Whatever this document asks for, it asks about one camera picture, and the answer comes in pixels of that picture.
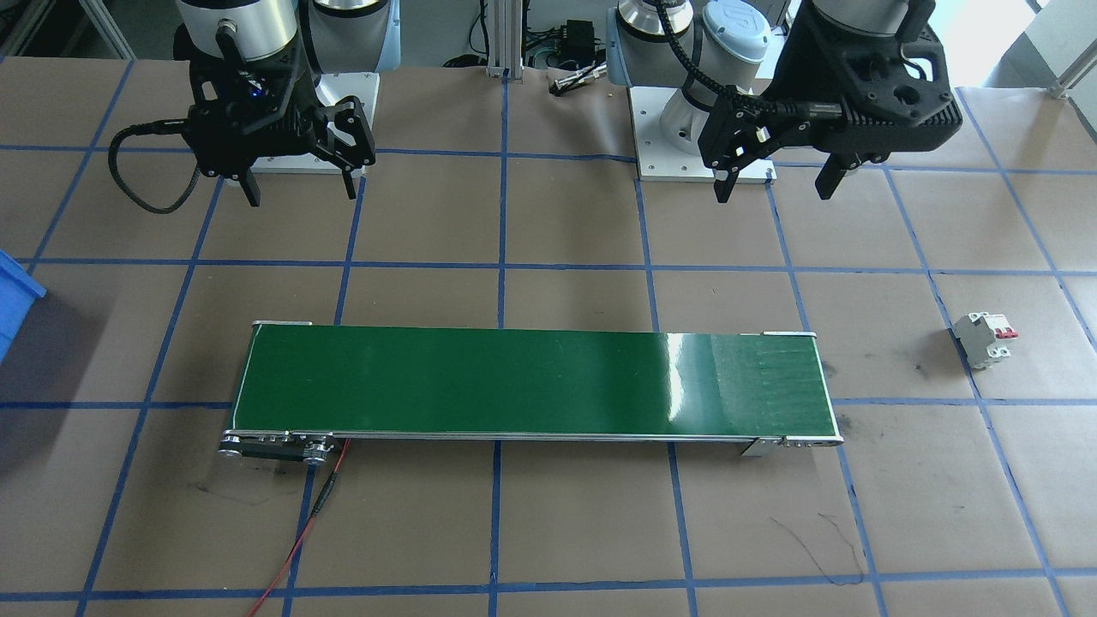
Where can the green conveyor belt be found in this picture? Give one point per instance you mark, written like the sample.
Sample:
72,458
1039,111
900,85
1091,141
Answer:
531,381

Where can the black power supply box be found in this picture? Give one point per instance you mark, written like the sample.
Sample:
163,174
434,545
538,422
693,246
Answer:
581,38

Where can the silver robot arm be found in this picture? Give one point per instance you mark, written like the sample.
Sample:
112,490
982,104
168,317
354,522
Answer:
248,21
728,34

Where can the blue storage bin foam liner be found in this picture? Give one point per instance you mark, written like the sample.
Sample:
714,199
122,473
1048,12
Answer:
15,300

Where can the white circuit breaker red switches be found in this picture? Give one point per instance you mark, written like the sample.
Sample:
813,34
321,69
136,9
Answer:
981,338

